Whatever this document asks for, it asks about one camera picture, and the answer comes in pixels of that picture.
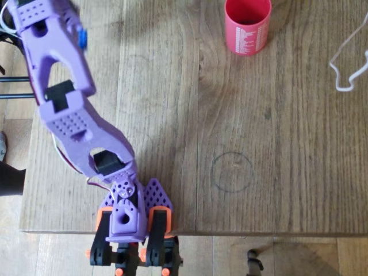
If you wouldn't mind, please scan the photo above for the blue toy brick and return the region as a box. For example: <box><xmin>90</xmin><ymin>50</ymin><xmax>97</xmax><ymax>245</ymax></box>
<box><xmin>78</xmin><ymin>26</ymin><xmax>89</xmax><ymax>52</ymax></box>

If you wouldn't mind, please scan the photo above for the red cup with white print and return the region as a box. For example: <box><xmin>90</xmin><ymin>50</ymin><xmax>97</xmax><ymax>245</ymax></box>
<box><xmin>224</xmin><ymin>0</ymin><xmax>273</xmax><ymax>57</ymax></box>

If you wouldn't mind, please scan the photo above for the black metal rod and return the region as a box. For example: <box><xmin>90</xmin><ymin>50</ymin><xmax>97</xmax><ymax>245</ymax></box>
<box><xmin>0</xmin><ymin>93</ymin><xmax>34</xmax><ymax>101</ymax></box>
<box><xmin>0</xmin><ymin>76</ymin><xmax>31</xmax><ymax>83</ymax></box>

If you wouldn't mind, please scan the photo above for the person in dark clothes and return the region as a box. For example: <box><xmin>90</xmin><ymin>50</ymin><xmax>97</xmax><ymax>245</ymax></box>
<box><xmin>0</xmin><ymin>131</ymin><xmax>28</xmax><ymax>198</ymax></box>

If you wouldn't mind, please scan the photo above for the black and orange table clamp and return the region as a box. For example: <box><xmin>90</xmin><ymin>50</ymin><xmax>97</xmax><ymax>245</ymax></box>
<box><xmin>85</xmin><ymin>206</ymin><xmax>127</xmax><ymax>276</ymax></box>

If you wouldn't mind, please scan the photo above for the white cable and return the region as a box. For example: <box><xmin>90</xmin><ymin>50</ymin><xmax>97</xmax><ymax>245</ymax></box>
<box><xmin>328</xmin><ymin>11</ymin><xmax>368</xmax><ymax>93</ymax></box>

